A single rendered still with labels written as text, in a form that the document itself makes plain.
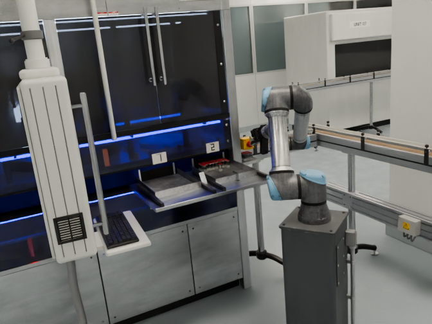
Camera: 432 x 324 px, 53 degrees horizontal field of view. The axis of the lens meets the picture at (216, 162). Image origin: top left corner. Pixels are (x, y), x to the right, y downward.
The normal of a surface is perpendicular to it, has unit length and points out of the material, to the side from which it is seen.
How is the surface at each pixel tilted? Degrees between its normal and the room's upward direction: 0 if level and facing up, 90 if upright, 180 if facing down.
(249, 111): 90
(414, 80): 90
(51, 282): 90
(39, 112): 90
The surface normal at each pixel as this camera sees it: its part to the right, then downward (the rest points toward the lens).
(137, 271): 0.45, 0.19
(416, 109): -0.89, 0.20
